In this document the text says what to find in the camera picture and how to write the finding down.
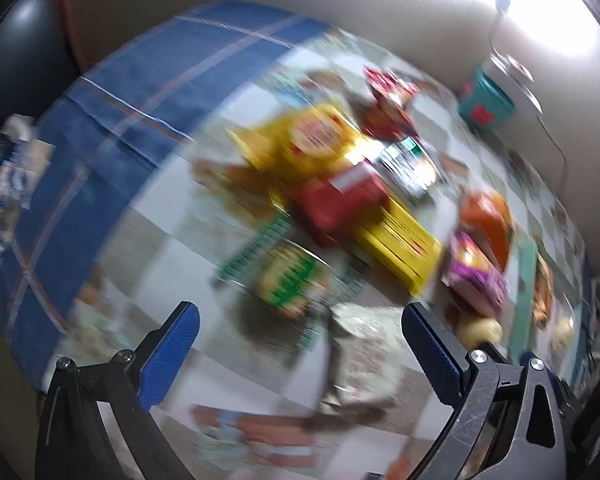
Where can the red snack packet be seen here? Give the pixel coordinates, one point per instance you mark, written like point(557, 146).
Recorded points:
point(335, 205)

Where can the teal box red hearts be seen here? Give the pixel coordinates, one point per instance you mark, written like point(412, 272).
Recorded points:
point(482, 100)

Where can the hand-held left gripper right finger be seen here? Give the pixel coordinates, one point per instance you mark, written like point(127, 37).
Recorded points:
point(432, 355)

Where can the yellow snack box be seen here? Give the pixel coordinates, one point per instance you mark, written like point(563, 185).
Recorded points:
point(395, 240)

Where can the brown wooden frame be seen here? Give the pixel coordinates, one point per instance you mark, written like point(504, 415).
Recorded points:
point(75, 20)

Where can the green yellow snack packet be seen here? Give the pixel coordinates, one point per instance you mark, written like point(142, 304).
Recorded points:
point(290, 275)

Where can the white power strip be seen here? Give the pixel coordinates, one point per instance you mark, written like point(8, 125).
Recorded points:
point(517, 85)

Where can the blue plaid blanket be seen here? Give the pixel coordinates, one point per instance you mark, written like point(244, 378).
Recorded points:
point(130, 85)

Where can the pale round bun packet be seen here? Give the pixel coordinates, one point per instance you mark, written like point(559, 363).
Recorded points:
point(480, 330)

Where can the printed checked tablecloth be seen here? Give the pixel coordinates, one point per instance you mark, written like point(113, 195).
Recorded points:
point(170, 240)

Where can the purple snack packet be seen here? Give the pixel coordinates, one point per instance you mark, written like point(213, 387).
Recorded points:
point(472, 272)

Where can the green striped snack packet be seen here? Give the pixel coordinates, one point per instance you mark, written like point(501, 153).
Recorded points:
point(250, 255)

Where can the red snack bag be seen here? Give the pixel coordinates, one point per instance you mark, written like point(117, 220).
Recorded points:
point(387, 105)

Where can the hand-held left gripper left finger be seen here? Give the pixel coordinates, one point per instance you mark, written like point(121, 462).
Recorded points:
point(172, 355)

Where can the yellow bread packet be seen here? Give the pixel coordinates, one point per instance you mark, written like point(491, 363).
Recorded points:
point(305, 135)

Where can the white gooseneck plug-in lamp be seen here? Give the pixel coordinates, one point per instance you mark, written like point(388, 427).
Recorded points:
point(502, 2)

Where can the white green snack packet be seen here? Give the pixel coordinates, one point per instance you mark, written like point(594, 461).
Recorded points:
point(405, 165)

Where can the white crinkled snack packet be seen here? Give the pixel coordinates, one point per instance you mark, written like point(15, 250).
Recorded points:
point(370, 355)

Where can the orange snack packet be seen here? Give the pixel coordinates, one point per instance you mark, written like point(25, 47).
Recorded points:
point(487, 220)

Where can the dark chair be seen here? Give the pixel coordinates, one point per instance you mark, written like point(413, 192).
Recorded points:
point(20, 50)

